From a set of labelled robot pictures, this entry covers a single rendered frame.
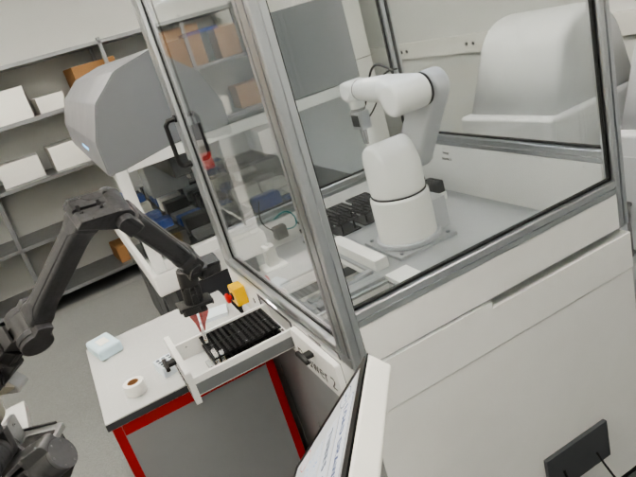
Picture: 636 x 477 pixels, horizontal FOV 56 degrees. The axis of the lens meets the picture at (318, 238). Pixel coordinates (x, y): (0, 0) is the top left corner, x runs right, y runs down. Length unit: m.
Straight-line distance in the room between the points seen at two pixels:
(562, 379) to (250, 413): 1.03
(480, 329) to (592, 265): 0.42
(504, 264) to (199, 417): 1.12
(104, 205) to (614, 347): 1.53
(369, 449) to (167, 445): 1.33
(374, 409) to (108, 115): 1.82
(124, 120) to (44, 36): 3.38
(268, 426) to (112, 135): 1.26
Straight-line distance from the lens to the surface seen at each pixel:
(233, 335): 1.89
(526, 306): 1.72
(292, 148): 1.23
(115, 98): 2.49
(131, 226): 1.37
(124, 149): 2.50
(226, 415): 2.14
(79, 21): 5.87
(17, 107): 5.30
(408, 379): 1.54
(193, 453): 2.18
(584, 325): 1.92
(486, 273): 1.59
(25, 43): 5.80
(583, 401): 2.05
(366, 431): 0.89
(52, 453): 1.12
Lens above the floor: 1.75
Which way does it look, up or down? 21 degrees down
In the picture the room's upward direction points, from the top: 16 degrees counter-clockwise
